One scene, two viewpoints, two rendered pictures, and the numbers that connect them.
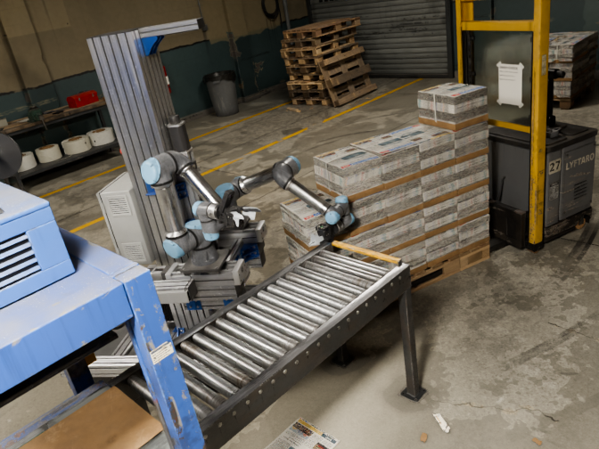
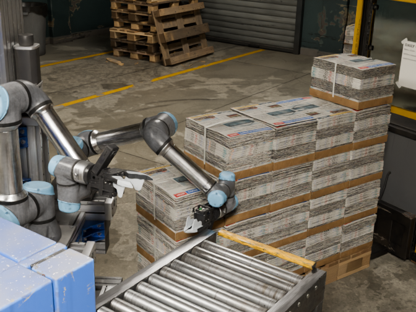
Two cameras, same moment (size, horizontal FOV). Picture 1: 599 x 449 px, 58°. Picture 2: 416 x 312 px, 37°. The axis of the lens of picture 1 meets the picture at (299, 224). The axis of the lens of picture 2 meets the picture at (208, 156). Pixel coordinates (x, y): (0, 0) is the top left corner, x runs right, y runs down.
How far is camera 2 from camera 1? 0.58 m
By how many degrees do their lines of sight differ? 13
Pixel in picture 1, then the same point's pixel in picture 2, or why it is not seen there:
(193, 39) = not seen: outside the picture
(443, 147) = (342, 127)
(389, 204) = (275, 189)
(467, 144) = (367, 128)
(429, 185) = (320, 171)
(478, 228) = (362, 229)
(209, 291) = not seen: hidden behind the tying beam
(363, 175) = (251, 149)
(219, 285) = not seen: hidden behind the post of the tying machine
